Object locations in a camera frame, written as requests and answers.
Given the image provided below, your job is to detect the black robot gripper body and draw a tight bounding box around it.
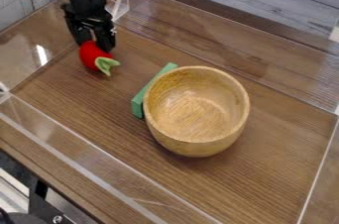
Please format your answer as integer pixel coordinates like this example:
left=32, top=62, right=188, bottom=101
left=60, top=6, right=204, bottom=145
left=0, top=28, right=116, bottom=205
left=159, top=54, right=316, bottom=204
left=55, top=0, right=116, bottom=31

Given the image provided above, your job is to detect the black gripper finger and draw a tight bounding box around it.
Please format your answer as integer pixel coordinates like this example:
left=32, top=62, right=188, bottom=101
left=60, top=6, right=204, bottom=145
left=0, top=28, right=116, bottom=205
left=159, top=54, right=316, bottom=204
left=93, top=21, right=115, bottom=53
left=65, top=12, right=92, bottom=46

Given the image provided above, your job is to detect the red plush strawberry toy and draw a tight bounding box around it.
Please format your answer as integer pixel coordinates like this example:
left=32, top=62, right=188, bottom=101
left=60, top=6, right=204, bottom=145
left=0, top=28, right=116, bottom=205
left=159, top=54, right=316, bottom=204
left=80, top=41, right=120, bottom=76

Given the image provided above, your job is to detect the green rectangular block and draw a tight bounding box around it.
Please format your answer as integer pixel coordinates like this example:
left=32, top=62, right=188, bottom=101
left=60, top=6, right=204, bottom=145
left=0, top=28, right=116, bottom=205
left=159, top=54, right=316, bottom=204
left=131, top=62, right=177, bottom=119

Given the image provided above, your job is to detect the light wooden bowl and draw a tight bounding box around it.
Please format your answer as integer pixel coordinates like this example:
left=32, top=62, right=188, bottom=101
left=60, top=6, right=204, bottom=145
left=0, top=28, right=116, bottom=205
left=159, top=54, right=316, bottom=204
left=143, top=65, right=251, bottom=158

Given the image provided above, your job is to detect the clear acrylic corner bracket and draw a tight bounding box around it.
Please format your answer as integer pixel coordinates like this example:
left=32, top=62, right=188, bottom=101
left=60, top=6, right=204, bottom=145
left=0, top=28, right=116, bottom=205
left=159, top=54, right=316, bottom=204
left=105, top=0, right=129, bottom=23

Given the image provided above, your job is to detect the clear acrylic tray wall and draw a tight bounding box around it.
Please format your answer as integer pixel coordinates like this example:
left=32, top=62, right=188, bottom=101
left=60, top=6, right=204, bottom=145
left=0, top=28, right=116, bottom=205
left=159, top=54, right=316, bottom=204
left=0, top=84, right=222, bottom=224

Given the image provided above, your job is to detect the black table leg bracket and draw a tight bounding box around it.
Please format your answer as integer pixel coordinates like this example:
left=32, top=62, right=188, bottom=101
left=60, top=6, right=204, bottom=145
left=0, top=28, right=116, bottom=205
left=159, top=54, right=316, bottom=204
left=28, top=180, right=76, bottom=224

